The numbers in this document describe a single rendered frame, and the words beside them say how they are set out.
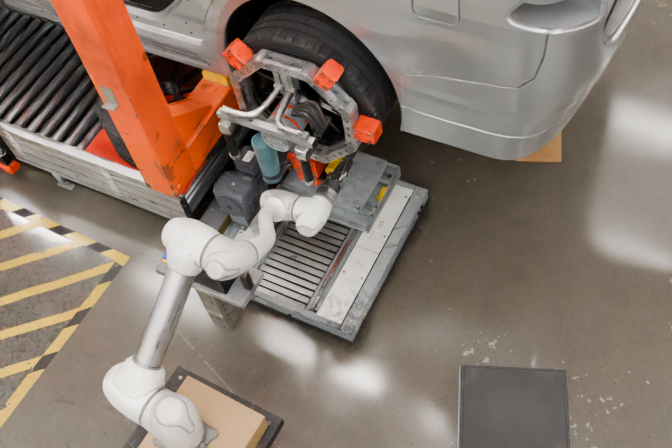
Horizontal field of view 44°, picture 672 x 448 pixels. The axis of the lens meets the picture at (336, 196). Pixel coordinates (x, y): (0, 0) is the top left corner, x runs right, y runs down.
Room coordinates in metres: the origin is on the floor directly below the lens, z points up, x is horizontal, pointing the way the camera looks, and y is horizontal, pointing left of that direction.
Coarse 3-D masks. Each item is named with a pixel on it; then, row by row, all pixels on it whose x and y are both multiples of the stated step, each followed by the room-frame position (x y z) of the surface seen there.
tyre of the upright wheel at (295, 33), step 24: (288, 0) 2.55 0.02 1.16; (264, 24) 2.46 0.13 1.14; (288, 24) 2.39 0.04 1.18; (312, 24) 2.36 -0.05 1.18; (336, 24) 2.36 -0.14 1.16; (264, 48) 2.38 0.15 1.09; (288, 48) 2.31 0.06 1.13; (312, 48) 2.26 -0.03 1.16; (336, 48) 2.26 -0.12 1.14; (360, 48) 2.28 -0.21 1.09; (360, 72) 2.20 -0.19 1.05; (384, 72) 2.24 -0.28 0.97; (360, 96) 2.14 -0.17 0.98; (384, 96) 2.19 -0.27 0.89; (384, 120) 2.18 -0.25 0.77; (360, 144) 2.16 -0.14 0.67
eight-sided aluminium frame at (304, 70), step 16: (256, 64) 2.30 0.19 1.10; (272, 64) 2.26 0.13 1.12; (288, 64) 2.27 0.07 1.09; (304, 64) 2.23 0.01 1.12; (240, 80) 2.37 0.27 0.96; (304, 80) 2.18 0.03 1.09; (240, 96) 2.38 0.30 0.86; (336, 96) 2.16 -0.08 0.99; (352, 112) 2.09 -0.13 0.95; (352, 128) 2.08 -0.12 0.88; (320, 144) 2.25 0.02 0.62; (336, 144) 2.19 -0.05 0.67; (352, 144) 2.08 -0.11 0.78; (320, 160) 2.18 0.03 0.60
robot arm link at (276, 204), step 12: (264, 192) 2.03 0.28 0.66; (276, 192) 2.00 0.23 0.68; (288, 192) 2.00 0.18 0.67; (264, 204) 1.97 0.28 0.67; (276, 204) 1.93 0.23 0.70; (288, 204) 1.93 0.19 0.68; (264, 216) 1.84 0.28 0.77; (276, 216) 1.90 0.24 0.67; (288, 216) 1.91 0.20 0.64; (264, 228) 1.74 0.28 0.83; (252, 240) 1.63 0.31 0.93; (264, 240) 1.65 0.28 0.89; (264, 252) 1.61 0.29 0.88
